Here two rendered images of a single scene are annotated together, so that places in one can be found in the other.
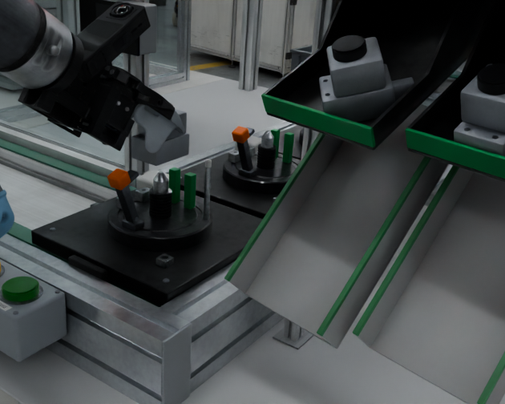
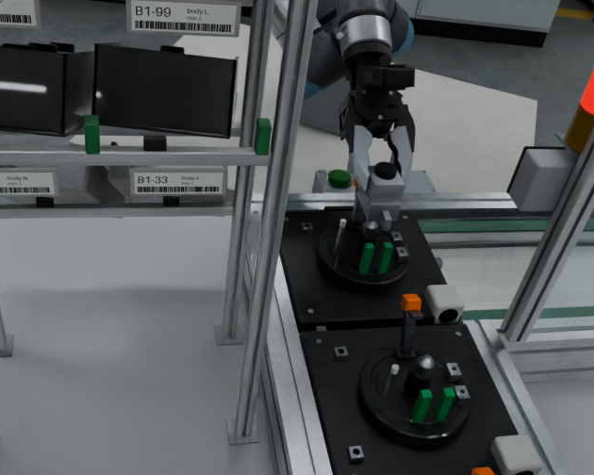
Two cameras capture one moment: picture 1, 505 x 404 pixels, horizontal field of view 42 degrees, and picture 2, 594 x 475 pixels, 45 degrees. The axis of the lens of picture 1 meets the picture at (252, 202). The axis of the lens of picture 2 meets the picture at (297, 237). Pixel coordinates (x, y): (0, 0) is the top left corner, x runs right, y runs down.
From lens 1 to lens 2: 141 cm
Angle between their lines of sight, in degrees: 101
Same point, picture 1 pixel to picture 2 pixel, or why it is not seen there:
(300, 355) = (207, 322)
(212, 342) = not seen: hidden behind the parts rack
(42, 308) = (319, 184)
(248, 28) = not seen: outside the picture
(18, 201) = not seen: hidden behind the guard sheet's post
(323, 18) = (255, 92)
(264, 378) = (210, 291)
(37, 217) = (488, 271)
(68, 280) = (335, 199)
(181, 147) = (366, 205)
